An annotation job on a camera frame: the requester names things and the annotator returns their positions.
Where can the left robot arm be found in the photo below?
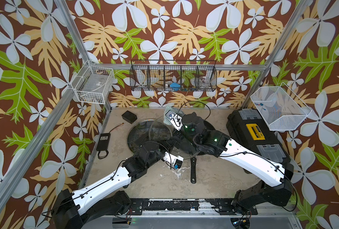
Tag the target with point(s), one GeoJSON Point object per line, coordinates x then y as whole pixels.
{"type": "Point", "coordinates": [73, 210]}

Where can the black power adapter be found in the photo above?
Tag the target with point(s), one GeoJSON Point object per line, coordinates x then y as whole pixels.
{"type": "Point", "coordinates": [102, 146]}

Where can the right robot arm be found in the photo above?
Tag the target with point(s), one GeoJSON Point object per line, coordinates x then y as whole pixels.
{"type": "Point", "coordinates": [275, 187]}

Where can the green microfibre cloth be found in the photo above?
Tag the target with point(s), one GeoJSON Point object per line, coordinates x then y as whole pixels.
{"type": "Point", "coordinates": [169, 115]}

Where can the black tool case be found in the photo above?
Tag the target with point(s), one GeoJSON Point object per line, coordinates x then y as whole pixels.
{"type": "Point", "coordinates": [248, 128]}

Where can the black wire basket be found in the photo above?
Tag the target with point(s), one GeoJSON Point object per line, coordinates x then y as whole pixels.
{"type": "Point", "coordinates": [157, 75]}

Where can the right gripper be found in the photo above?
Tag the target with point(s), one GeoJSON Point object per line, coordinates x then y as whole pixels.
{"type": "Point", "coordinates": [187, 117]}

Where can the glass pot lid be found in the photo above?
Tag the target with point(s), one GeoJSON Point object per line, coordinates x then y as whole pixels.
{"type": "Point", "coordinates": [138, 135]}
{"type": "Point", "coordinates": [159, 131]}

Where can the small black box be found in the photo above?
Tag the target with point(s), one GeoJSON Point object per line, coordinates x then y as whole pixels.
{"type": "Point", "coordinates": [129, 117]}

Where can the white wire basket left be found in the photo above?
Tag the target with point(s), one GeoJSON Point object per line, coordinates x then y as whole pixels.
{"type": "Point", "coordinates": [92, 83]}

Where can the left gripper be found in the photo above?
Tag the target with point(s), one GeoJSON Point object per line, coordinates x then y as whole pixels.
{"type": "Point", "coordinates": [169, 146]}

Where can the blue object in basket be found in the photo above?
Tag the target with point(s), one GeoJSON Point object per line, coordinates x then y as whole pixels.
{"type": "Point", "coordinates": [175, 87]}

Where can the right black frying pan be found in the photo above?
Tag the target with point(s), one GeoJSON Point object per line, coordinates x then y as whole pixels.
{"type": "Point", "coordinates": [193, 169]}

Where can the white mesh basket right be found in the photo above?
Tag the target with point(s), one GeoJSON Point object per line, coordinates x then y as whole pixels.
{"type": "Point", "coordinates": [280, 107]}

